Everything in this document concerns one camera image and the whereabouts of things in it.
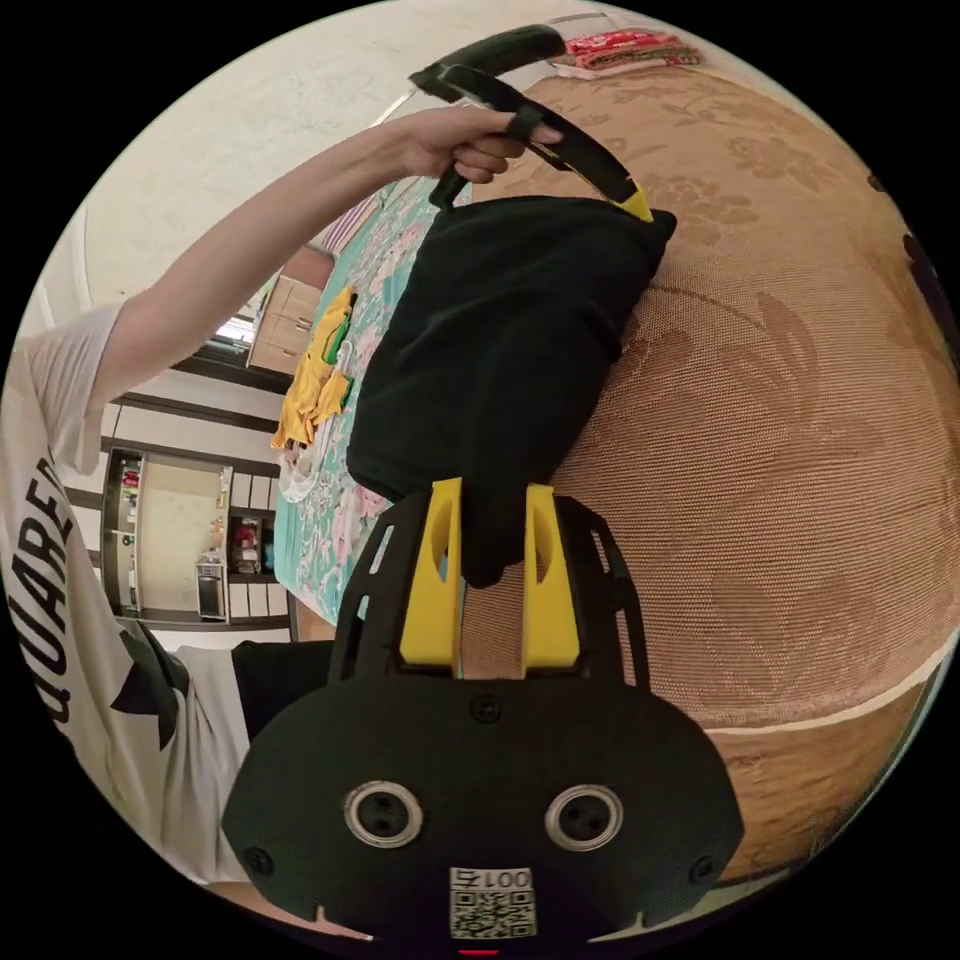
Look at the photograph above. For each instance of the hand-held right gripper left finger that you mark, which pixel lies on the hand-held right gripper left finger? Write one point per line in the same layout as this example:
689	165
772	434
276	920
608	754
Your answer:
431	592

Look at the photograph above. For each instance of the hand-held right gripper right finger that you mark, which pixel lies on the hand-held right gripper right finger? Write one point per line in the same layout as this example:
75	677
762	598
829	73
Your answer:
551	600

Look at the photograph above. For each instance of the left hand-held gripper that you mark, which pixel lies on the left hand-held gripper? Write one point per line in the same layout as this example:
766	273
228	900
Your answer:
577	146

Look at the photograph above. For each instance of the black pants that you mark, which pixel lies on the black pants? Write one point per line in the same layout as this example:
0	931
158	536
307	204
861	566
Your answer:
495	337

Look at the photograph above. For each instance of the person's left forearm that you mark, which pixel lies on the person's left forearm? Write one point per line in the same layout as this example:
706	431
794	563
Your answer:
247	255

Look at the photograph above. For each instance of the person's left hand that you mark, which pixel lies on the person's left hand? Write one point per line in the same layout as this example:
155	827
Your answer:
457	142

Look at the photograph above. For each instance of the red patterned folded blanket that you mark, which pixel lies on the red patterned folded blanket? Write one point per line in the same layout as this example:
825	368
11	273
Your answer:
630	51

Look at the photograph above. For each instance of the pile of clothes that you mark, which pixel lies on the pile of clothes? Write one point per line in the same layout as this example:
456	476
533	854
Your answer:
311	390

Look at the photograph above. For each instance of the wooden cupboard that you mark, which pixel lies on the wooden cupboard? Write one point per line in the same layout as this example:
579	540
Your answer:
289	319

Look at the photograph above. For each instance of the person's body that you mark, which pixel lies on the person's body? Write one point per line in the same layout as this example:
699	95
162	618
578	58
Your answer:
75	525

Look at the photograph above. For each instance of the wall shelf unit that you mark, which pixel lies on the wall shelf unit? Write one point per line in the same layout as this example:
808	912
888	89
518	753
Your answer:
180	540

